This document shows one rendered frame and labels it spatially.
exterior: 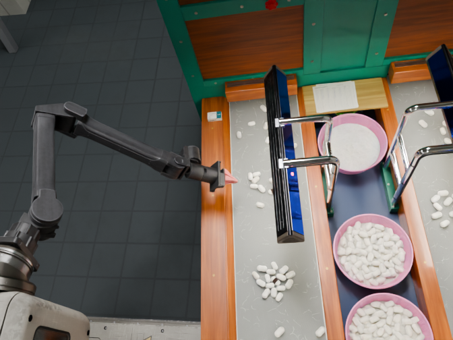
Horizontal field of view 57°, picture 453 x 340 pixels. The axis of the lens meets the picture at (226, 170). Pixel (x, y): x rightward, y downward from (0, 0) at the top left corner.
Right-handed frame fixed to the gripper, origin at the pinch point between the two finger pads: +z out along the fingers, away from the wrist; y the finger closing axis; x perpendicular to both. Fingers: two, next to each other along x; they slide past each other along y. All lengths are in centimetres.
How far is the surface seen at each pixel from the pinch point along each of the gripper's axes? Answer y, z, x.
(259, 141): 23.3, 14.9, 3.2
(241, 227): -14.2, 7.8, 8.7
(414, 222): -18, 53, -33
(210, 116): 35.4, -3.1, 12.6
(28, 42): 180, -76, 179
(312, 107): 34.8, 30.4, -14.6
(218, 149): 19.8, 0.4, 12.1
